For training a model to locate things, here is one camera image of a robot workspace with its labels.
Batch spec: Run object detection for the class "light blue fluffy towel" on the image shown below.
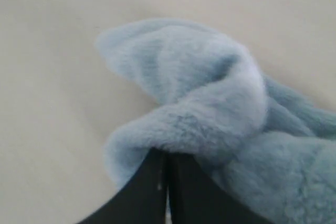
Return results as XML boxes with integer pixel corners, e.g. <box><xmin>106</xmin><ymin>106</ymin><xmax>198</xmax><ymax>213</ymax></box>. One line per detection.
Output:
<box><xmin>96</xmin><ymin>19</ymin><xmax>335</xmax><ymax>223</ymax></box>

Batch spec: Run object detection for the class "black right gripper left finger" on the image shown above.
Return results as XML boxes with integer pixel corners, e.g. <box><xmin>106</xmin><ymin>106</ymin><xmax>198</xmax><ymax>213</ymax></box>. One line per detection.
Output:
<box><xmin>80</xmin><ymin>149</ymin><xmax>167</xmax><ymax>224</ymax></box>

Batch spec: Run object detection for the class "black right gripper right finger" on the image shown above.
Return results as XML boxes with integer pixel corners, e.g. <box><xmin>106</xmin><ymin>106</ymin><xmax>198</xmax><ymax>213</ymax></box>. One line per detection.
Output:
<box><xmin>167</xmin><ymin>154</ymin><xmax>268</xmax><ymax>224</ymax></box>

